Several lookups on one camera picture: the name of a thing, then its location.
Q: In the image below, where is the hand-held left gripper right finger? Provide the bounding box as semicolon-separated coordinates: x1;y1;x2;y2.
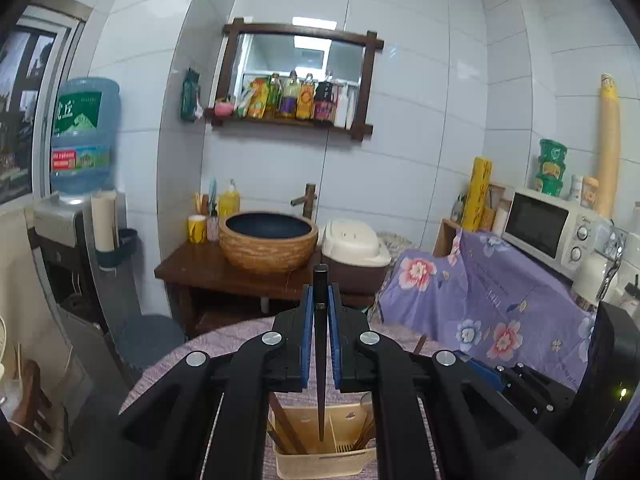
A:
327;282;584;480

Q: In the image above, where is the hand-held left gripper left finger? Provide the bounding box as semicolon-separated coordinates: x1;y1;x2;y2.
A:
117;282;315;480

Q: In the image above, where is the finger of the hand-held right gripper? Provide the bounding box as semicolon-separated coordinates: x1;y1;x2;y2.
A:
499;364;577;427
456;352;505;392

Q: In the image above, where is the black chopstick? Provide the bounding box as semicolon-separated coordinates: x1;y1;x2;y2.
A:
312;263;331;444

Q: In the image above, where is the cream perforated utensil holder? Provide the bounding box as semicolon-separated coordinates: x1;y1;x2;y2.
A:
269;392;379;479

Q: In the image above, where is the purple floral cloth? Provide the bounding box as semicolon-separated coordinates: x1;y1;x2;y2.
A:
367;230;597;392

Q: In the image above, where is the purple grey tablecloth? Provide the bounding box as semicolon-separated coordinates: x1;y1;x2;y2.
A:
119;317;451;480

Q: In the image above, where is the white rice cooker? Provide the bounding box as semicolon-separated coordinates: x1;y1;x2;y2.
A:
319;217;392;297

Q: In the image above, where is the woven pattern wash basin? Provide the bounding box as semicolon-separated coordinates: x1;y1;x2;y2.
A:
218;210;320;275

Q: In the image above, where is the dark wooden cabinet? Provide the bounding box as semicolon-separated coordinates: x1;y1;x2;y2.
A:
154;239;382;338

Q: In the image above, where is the wooden box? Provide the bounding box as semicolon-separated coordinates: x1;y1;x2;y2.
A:
432;218;464;259

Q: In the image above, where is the bronze faucet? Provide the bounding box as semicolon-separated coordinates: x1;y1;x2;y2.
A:
290;183;317;220

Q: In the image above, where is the white microwave oven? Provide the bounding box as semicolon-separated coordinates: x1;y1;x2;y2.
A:
501;187;614;282

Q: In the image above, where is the blue round stool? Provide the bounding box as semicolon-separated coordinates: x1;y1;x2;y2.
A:
116;314;188;372

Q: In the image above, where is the yellow soap bottle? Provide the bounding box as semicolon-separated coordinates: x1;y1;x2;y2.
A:
218;179;241;219

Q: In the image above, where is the orange lid jar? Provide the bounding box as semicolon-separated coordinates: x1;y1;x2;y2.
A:
580;176;600;209

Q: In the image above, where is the yellow paper roll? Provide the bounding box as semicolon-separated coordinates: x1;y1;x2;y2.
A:
459;157;494;234

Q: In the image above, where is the stack of green noodle cups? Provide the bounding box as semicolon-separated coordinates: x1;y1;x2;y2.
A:
534;138;569;197

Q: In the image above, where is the dark blue cup holder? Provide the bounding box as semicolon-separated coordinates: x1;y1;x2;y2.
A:
96;228;139;269

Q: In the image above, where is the tall cream roll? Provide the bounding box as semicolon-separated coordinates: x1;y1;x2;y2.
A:
594;73;622;219

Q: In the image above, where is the white plastic bottle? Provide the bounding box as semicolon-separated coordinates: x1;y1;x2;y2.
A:
333;83;357;129

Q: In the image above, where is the paper cup stack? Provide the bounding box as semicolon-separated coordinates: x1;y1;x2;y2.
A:
90;189;119;254

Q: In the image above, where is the dark soy sauce bottle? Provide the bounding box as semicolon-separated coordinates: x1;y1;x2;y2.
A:
314;71;336;122

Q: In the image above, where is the orange label sauce bottle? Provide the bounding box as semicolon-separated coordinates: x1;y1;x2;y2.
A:
296;73;316;121

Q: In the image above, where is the purple label sauce bottle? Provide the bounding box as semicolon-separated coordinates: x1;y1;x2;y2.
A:
279;70;301;120

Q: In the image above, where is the yellow seasoning packet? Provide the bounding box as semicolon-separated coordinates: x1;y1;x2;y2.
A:
247;77;269;120

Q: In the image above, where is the green glass bottle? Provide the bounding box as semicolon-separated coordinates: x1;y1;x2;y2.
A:
266;73;282;119

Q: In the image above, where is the grey water dispenser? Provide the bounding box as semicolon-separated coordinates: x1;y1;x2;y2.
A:
32;191;142;322

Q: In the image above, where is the small dark wooden stool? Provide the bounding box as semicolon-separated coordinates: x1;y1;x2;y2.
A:
11;359;55;442

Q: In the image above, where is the beige cloth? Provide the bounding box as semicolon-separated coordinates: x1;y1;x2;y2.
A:
0;208;76;411

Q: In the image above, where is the wooden framed mirror shelf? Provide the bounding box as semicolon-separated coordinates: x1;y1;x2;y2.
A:
209;17;385;137

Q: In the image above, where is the blue water jug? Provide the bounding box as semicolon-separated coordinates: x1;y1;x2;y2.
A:
50;77;122;206

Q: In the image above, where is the white framed window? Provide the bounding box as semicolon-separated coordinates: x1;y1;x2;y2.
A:
0;7;81;207

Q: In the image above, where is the green wall packet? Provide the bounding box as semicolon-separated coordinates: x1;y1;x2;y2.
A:
180;67;202;122

